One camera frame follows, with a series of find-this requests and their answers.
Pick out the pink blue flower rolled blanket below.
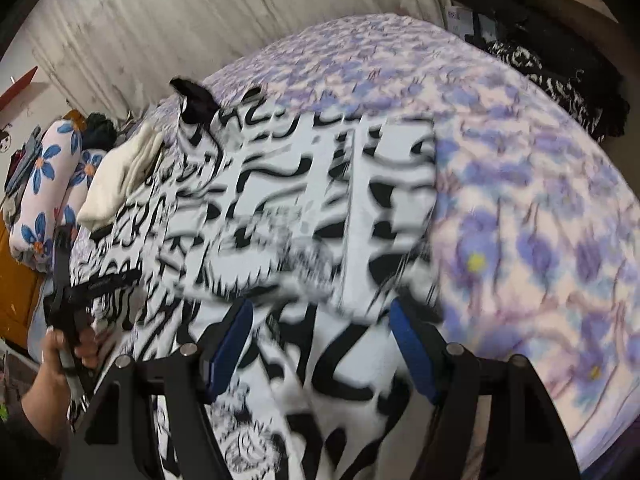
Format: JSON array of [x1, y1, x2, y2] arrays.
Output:
[[9, 119, 105, 273]]

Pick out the person left hand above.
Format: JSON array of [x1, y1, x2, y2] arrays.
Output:
[[21, 327, 70, 445]]

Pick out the white black graffiti print jacket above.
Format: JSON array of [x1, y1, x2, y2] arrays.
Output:
[[72, 79, 439, 479]]

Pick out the red wall shelf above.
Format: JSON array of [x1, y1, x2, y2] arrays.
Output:
[[0, 66, 38, 110]]

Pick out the beige pleated curtain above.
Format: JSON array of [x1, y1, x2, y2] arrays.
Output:
[[23, 0, 450, 118]]

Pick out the purple floral bed cover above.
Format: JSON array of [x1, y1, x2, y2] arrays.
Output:
[[205, 14, 639, 468]]

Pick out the orange wooden bed frame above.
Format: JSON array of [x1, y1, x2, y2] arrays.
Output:
[[0, 224, 44, 350]]

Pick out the dark clothes pile by blanket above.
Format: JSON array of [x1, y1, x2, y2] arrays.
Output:
[[1, 126, 43, 226]]

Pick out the folded cream white garment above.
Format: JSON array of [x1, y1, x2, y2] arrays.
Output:
[[77, 122, 164, 232]]

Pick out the black garment behind blanket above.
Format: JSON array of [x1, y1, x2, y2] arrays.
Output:
[[82, 113, 118, 152]]

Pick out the wooden shelf desk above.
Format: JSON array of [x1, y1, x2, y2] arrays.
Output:
[[457, 0, 639, 130]]

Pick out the black white patterned clothes pile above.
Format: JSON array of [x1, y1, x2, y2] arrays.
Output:
[[464, 35, 630, 143]]

